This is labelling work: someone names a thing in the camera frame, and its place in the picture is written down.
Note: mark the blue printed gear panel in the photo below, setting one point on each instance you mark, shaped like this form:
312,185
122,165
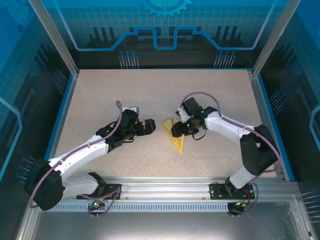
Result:
162,25

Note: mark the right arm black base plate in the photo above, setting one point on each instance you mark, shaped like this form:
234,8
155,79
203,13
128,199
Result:
216,191

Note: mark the blue table edge strip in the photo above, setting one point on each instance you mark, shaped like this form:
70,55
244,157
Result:
60,125
275,125

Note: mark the aluminium frame post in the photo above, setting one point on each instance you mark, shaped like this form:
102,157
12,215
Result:
55,37
273,37

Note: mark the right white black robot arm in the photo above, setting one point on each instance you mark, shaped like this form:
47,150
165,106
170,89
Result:
225,122

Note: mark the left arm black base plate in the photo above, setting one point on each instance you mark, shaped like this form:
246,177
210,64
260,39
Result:
115,188

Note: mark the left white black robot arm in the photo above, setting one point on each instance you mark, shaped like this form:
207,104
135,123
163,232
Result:
80,152

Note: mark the aluminium table side rail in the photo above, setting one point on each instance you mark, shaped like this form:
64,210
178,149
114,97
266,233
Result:
265,125

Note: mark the aluminium mounting rail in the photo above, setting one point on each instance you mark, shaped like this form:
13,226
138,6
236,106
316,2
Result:
162,186

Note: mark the blue printed enclosure panel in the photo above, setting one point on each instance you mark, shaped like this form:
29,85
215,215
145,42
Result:
300,100
20,100

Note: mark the grey metal tray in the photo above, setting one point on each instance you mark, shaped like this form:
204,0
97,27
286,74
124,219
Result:
162,225

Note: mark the yellow paper sheet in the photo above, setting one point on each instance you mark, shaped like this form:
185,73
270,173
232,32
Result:
179,144

